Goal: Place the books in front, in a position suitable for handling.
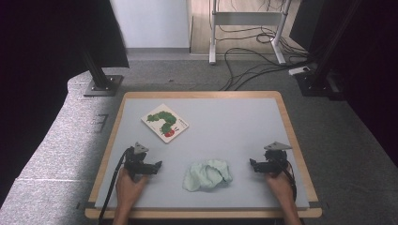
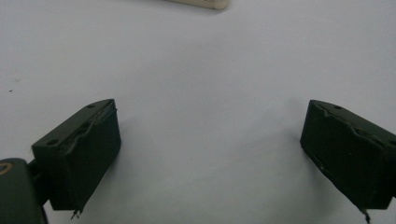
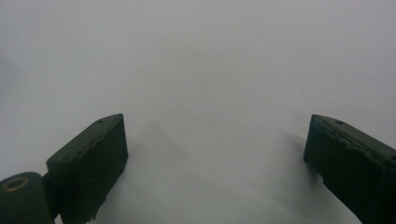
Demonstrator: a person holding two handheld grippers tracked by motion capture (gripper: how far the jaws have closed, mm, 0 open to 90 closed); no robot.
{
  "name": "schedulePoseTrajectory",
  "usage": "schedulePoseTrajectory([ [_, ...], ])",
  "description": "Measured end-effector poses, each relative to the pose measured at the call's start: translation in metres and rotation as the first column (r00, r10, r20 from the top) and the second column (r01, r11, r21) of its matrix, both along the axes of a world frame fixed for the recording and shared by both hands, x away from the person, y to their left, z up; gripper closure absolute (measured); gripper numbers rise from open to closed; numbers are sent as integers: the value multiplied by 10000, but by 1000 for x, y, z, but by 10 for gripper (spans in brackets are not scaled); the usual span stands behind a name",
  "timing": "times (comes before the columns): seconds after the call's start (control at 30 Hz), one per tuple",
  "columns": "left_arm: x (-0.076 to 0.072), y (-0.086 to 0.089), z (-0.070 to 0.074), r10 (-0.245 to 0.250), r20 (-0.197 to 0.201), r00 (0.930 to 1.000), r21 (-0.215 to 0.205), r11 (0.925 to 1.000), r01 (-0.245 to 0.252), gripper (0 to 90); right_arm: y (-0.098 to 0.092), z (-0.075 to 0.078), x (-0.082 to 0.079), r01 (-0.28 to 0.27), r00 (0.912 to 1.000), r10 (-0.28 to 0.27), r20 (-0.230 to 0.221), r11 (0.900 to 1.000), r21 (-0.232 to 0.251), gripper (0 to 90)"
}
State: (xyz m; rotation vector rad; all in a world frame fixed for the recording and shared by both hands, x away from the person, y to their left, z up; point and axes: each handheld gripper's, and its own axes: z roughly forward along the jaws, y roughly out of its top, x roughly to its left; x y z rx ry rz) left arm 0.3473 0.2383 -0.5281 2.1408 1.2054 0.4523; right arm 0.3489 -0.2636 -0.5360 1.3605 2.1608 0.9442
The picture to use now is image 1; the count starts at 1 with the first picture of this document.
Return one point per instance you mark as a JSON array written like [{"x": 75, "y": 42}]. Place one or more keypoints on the person's left hand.
[{"x": 128, "y": 192}]

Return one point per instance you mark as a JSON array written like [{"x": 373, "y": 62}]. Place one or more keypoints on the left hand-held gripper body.
[{"x": 135, "y": 162}]

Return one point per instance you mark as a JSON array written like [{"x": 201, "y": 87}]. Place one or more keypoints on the caterpillar picture book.
[{"x": 165, "y": 123}]

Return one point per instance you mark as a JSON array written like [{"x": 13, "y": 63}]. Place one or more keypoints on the white power strip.
[{"x": 298, "y": 70}]

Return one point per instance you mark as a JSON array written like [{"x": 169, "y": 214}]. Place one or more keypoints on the white metal desk frame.
[{"x": 244, "y": 18}]

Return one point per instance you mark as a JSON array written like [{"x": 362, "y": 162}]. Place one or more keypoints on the light green cloth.
[{"x": 206, "y": 175}]

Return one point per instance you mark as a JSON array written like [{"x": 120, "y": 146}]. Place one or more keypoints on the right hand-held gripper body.
[{"x": 276, "y": 161}]

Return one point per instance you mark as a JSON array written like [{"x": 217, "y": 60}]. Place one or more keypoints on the person's right hand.
[{"x": 281, "y": 187}]

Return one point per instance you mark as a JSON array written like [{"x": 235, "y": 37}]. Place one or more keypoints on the grey table mat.
[{"x": 219, "y": 125}]

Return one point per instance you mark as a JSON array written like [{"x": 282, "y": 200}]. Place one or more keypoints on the black stand with grey base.
[{"x": 103, "y": 86}]

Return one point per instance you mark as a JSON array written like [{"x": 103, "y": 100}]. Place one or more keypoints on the black curtain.
[
  {"x": 37, "y": 62},
  {"x": 375, "y": 78}
]

